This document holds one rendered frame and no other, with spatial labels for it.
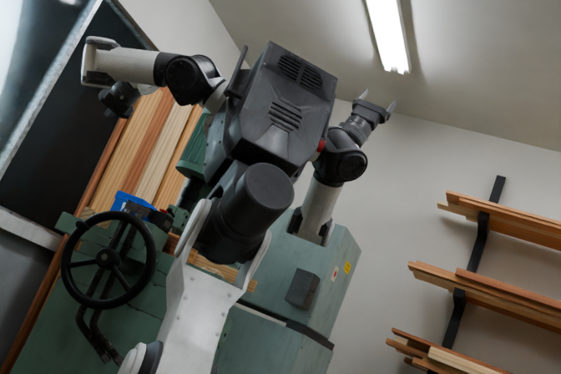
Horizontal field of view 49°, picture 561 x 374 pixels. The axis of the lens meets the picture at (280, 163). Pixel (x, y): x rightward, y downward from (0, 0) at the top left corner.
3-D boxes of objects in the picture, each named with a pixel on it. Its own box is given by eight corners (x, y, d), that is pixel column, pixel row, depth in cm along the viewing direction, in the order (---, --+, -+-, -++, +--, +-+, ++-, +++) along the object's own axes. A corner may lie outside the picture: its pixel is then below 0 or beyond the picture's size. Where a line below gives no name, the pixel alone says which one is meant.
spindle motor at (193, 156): (168, 162, 215) (204, 86, 223) (183, 179, 231) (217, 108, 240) (212, 179, 210) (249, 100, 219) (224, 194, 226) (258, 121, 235)
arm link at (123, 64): (68, 83, 160) (149, 93, 156) (73, 32, 159) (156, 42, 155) (89, 86, 171) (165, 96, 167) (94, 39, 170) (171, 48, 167)
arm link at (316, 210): (321, 259, 177) (347, 194, 168) (280, 242, 179) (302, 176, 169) (328, 240, 188) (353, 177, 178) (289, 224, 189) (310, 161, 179)
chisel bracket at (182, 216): (158, 225, 211) (169, 203, 214) (171, 235, 224) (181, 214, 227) (177, 233, 209) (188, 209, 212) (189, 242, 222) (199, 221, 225)
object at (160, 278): (78, 250, 200) (83, 240, 201) (105, 264, 220) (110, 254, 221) (184, 296, 189) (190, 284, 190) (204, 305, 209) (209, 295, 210)
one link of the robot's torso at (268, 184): (292, 222, 121) (308, 157, 132) (234, 194, 118) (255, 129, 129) (235, 277, 141) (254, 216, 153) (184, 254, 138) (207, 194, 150)
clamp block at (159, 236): (102, 235, 191) (115, 209, 193) (119, 245, 203) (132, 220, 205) (143, 252, 186) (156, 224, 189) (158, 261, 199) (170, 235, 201)
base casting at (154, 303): (58, 274, 199) (72, 248, 201) (128, 300, 252) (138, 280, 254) (179, 327, 186) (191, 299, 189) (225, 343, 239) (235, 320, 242)
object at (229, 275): (112, 235, 217) (117, 224, 218) (114, 236, 219) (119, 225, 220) (251, 291, 202) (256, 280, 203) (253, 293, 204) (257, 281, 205)
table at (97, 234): (37, 219, 196) (47, 202, 198) (82, 241, 224) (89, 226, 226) (205, 289, 179) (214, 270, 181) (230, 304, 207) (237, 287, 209)
